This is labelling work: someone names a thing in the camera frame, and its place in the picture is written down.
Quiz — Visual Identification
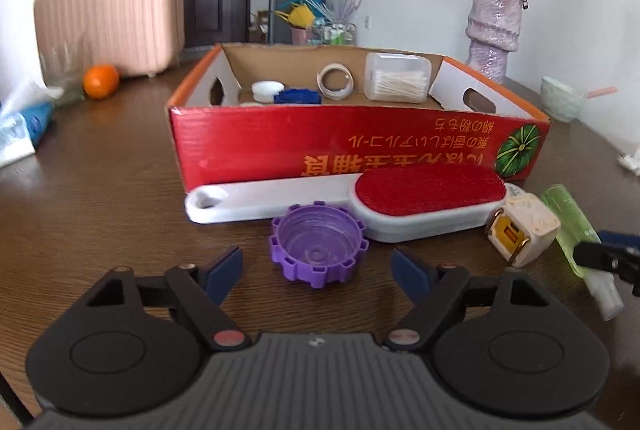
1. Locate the white lint brush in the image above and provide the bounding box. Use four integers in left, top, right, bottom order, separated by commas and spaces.
184, 162, 524, 244

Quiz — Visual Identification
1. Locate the yellow plastic item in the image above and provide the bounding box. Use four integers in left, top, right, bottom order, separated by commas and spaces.
273, 4, 317, 30

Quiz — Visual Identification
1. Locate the blue toothed cap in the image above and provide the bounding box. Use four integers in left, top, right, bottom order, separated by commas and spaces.
273, 87, 323, 108

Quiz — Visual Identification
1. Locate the purple toothed cap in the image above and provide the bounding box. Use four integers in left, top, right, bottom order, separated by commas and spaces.
268, 201, 370, 290

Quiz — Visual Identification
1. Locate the clear desk organizer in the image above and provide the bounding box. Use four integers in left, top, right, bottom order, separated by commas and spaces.
314, 20, 359, 48

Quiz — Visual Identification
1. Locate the clear drinking glass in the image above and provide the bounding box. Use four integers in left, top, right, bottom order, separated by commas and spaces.
38, 47, 86, 106

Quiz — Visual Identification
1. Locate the pink ribbed suitcase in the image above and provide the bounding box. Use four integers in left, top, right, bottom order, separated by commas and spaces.
33, 0, 185, 80

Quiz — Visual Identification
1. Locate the pink textured vase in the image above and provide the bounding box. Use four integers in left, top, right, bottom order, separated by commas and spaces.
464, 0, 529, 86

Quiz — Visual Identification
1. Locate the green spray bottle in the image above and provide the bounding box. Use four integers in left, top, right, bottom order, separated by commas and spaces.
539, 183, 625, 322

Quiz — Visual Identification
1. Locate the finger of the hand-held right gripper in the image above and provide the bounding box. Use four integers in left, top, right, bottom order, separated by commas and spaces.
572, 230, 640, 297

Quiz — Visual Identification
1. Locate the dried lavender bunch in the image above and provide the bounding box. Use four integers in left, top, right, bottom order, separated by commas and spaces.
332, 0, 362, 24

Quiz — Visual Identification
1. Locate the orange fruit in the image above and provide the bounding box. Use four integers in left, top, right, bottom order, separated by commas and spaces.
82, 64, 121, 100

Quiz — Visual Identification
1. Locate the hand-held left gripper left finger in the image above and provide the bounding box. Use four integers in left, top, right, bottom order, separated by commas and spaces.
75, 246, 251, 352

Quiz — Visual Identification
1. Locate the clear cotton swab box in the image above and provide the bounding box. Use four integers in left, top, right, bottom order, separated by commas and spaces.
363, 51, 433, 104

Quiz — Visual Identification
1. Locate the white round cap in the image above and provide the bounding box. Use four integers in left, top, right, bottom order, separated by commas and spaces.
250, 80, 286, 104

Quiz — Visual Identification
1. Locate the red cardboard box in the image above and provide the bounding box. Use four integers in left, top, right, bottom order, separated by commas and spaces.
167, 42, 554, 194

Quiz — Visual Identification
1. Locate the white charger plug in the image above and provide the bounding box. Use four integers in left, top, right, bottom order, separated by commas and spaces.
483, 192, 562, 267

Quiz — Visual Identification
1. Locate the blue tissue pack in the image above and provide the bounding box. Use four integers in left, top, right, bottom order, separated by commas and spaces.
0, 80, 57, 169

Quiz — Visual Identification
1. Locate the pink spoon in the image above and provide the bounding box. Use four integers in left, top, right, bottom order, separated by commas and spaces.
582, 85, 619, 100

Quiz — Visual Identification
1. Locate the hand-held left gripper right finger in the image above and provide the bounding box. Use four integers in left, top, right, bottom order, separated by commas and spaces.
384, 247, 555, 352

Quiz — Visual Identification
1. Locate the pale green bowl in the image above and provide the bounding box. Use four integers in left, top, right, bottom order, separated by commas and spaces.
540, 76, 586, 124

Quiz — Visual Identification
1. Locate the white tape ring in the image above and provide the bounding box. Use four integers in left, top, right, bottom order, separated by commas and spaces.
317, 63, 355, 102

